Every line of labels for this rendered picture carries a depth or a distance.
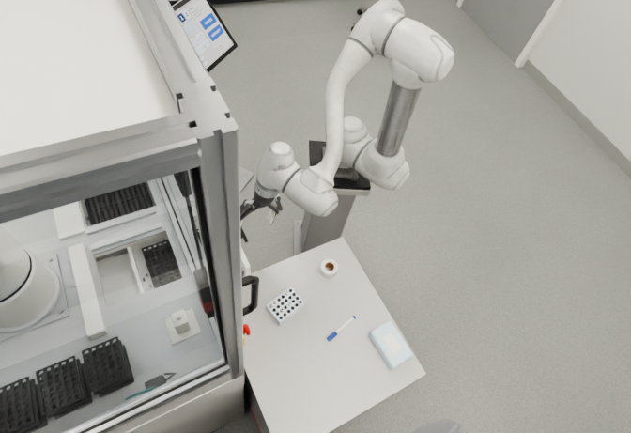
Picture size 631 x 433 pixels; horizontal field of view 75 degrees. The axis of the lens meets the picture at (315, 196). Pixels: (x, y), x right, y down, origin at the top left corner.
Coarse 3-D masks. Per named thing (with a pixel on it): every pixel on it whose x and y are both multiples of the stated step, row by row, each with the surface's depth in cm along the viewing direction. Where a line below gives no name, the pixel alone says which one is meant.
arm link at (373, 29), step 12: (384, 0) 127; (396, 0) 128; (372, 12) 127; (384, 12) 125; (396, 12) 125; (360, 24) 128; (372, 24) 126; (384, 24) 124; (360, 36) 127; (372, 36) 126; (384, 36) 124; (372, 48) 128
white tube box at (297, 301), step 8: (288, 288) 156; (280, 296) 154; (288, 296) 154; (296, 296) 155; (280, 304) 152; (296, 304) 154; (304, 304) 156; (272, 312) 150; (280, 312) 150; (288, 312) 153; (296, 312) 154; (280, 320) 148
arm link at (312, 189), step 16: (352, 48) 128; (336, 64) 131; (352, 64) 129; (336, 80) 130; (336, 96) 130; (336, 112) 130; (336, 128) 130; (336, 144) 130; (336, 160) 130; (304, 176) 129; (320, 176) 127; (288, 192) 130; (304, 192) 128; (320, 192) 127; (304, 208) 130; (320, 208) 128
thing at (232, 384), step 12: (228, 384) 124; (240, 384) 133; (204, 396) 121; (216, 396) 130; (180, 408) 118; (192, 408) 126; (156, 420) 116; (168, 420) 123; (132, 432) 114; (144, 432) 121
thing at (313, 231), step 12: (336, 192) 192; (348, 192) 192; (360, 192) 193; (348, 204) 208; (312, 216) 216; (336, 216) 217; (300, 228) 263; (312, 228) 227; (324, 228) 227; (336, 228) 228; (300, 240) 257; (312, 240) 238; (324, 240) 239; (300, 252) 253
